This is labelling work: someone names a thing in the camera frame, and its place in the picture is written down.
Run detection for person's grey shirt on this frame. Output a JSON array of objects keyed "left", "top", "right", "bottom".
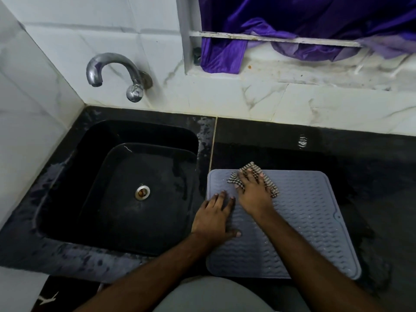
[{"left": 153, "top": 276, "right": 275, "bottom": 312}]

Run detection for metal sink drain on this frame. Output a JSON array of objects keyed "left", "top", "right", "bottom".
[{"left": 135, "top": 184, "right": 151, "bottom": 201}]

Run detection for black stone sink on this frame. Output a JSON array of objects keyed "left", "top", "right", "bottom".
[{"left": 34, "top": 119, "right": 199, "bottom": 257}]

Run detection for purple satin curtain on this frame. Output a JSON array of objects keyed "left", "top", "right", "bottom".
[{"left": 198, "top": 0, "right": 416, "bottom": 75}]

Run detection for person's right hand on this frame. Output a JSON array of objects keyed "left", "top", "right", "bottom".
[{"left": 236, "top": 168, "right": 276, "bottom": 217}]

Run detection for grey window frame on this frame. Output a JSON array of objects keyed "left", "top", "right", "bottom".
[{"left": 175, "top": 0, "right": 203, "bottom": 75}]

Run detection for person's left forearm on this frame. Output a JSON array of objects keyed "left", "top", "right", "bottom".
[{"left": 73, "top": 232, "right": 212, "bottom": 312}]

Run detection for chrome wall faucet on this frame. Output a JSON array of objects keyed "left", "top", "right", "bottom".
[{"left": 85, "top": 52, "right": 153, "bottom": 104}]

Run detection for person's right forearm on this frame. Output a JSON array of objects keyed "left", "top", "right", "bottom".
[{"left": 257, "top": 204, "right": 390, "bottom": 312}]

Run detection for grey silicone mat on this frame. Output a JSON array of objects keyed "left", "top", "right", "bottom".
[{"left": 205, "top": 169, "right": 362, "bottom": 280}]

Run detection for white window grille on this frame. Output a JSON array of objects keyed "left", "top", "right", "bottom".
[{"left": 189, "top": 30, "right": 410, "bottom": 75}]

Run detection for person's left hand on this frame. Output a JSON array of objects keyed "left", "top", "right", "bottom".
[{"left": 191, "top": 191, "right": 243, "bottom": 247}]

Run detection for checkered cleaning cloth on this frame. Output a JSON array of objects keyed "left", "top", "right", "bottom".
[{"left": 226, "top": 161, "right": 280, "bottom": 198}]

